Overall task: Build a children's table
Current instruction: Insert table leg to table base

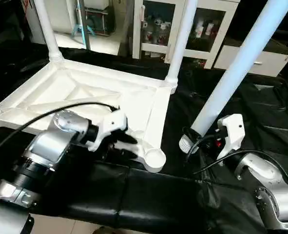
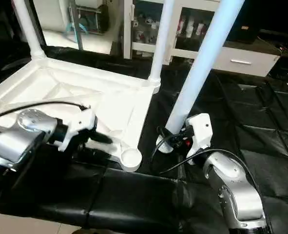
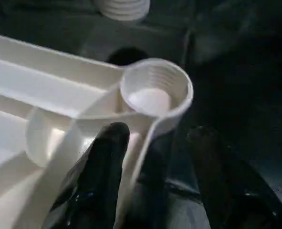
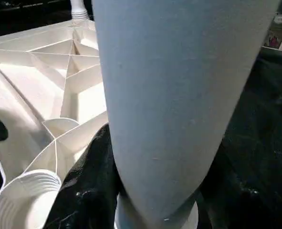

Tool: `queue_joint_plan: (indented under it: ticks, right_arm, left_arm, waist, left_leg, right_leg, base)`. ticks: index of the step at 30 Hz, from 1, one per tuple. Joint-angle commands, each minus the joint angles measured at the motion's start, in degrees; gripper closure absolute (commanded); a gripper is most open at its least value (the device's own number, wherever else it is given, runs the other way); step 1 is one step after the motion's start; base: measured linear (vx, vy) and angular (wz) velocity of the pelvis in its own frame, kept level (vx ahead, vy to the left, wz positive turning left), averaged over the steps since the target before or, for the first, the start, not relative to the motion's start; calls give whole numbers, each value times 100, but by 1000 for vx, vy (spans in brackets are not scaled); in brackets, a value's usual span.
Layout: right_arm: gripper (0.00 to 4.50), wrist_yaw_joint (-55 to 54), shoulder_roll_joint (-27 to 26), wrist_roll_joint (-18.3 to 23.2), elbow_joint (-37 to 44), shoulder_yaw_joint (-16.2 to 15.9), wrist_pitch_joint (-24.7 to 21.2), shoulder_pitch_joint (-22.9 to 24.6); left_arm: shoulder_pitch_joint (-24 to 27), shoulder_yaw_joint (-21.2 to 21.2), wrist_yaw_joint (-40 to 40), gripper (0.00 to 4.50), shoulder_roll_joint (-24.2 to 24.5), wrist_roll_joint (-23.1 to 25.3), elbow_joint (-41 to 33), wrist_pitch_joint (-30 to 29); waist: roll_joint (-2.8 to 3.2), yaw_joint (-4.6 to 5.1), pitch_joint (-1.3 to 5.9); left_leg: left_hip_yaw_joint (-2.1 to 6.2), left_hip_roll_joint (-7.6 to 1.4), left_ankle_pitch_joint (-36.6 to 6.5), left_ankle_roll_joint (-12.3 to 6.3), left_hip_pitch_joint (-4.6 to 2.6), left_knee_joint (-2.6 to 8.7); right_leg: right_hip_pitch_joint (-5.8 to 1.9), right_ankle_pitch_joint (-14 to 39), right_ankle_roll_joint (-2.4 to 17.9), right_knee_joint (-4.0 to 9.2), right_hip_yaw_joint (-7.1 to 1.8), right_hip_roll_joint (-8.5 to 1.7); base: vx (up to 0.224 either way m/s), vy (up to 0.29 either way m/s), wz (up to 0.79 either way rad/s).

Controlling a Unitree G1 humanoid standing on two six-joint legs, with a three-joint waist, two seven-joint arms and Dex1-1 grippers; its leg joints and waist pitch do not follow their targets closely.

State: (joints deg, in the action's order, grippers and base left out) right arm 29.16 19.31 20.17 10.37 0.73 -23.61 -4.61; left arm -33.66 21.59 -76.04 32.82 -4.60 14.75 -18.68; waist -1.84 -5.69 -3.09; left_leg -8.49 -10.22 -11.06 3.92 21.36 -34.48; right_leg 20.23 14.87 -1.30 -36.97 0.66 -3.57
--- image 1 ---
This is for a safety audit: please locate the white glass door cabinet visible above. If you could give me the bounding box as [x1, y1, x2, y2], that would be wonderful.
[133, 0, 241, 69]

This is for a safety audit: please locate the white plastic table top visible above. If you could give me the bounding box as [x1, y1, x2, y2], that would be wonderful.
[0, 61, 177, 174]

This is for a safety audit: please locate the white plastic table leg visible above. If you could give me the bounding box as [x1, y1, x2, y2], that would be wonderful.
[164, 0, 198, 93]
[33, 0, 65, 63]
[179, 0, 288, 154]

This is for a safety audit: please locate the white drawer unit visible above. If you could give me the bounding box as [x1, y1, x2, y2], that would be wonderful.
[214, 39, 288, 78]

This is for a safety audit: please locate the black work mat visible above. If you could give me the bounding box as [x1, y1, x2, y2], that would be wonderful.
[0, 41, 288, 234]

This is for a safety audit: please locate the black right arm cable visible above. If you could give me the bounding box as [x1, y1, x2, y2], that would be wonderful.
[185, 134, 288, 192]

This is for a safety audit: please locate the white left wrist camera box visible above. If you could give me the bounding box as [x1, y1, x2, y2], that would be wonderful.
[88, 110, 129, 152]

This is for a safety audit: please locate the light blue stand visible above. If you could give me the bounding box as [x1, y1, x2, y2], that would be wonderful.
[72, 0, 97, 39]

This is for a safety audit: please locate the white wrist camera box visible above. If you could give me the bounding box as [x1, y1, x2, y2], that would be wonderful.
[216, 114, 245, 160]
[88, 110, 129, 152]

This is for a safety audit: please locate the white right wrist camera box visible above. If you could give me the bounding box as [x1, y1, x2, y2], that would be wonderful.
[216, 114, 245, 160]

